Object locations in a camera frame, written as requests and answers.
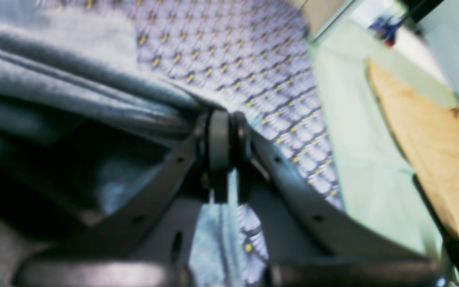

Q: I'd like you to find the brown paper sheet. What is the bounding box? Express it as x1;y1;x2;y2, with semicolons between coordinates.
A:
367;60;459;239

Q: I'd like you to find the light grey T-shirt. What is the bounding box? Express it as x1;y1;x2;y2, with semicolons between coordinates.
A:
0;0;228;287

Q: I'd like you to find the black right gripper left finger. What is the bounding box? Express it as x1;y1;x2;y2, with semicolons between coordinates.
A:
13;111;230;287

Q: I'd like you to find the fan-patterned table cloth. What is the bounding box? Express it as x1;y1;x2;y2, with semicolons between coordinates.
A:
34;0;345;285

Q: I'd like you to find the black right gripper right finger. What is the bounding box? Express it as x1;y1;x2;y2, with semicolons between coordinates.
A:
231;112;444;287

